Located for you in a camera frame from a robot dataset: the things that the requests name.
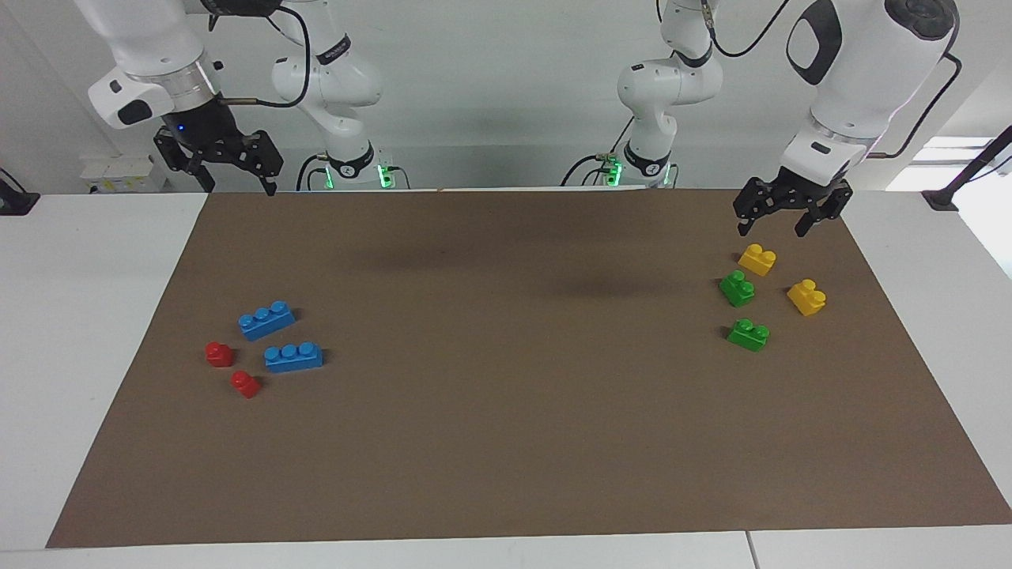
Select black base cable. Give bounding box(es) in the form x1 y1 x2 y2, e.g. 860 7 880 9
561 154 625 188
296 153 329 192

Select brown table mat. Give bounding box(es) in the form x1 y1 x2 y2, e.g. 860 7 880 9
46 188 1012 548

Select black right base cable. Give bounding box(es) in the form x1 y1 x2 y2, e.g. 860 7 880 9
296 153 329 192

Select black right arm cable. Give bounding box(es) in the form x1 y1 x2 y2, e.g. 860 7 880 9
202 0 311 109

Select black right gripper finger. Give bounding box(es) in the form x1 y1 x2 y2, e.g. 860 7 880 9
237 130 285 197
153 126 217 194

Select black left base cable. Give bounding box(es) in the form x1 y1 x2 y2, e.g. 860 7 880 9
561 154 625 188

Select yellow two-stud toy brick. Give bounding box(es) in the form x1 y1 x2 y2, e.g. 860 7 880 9
738 243 777 277
787 279 827 317

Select green two-stud toy brick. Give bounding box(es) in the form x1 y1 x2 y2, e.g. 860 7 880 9
727 318 770 352
719 269 756 308

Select blue three-stud toy brick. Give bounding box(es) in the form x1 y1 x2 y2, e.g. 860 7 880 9
263 341 324 374
238 300 297 342

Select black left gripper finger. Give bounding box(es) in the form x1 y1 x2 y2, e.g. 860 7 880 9
794 194 852 239
733 180 772 237

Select white cardboard boxes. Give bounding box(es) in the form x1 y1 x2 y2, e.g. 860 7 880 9
79 154 168 194

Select black table clamp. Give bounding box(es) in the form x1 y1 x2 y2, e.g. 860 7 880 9
0 168 40 216

